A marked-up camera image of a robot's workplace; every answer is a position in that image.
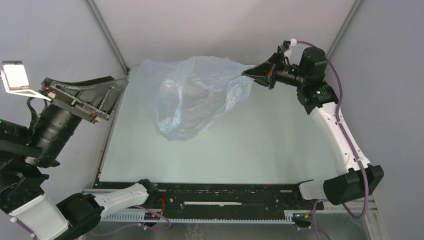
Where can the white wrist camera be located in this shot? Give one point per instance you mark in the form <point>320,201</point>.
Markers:
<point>15,80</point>
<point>286,48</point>

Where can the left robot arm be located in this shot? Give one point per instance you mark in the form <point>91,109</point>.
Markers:
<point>25,150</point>

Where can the white slotted cable duct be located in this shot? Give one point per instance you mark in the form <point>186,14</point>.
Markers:
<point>138,217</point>

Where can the small lit circuit board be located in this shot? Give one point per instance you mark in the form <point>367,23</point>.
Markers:
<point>151,217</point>

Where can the white translucent trash bin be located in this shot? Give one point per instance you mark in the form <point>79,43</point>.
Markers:
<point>183,109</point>

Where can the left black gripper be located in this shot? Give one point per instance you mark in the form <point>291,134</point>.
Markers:
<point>101,94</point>

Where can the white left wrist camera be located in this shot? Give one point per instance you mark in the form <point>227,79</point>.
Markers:
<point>15,80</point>

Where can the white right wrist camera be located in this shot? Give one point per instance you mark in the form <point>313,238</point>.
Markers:
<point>286,48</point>

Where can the blue plastic trash bag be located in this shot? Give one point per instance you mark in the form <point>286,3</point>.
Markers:
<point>221,76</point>

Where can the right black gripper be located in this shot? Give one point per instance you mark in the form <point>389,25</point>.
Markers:
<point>266,73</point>

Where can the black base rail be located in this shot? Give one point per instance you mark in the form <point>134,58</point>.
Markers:
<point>227,201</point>

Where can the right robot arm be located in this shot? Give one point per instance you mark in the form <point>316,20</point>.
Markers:
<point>356,178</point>

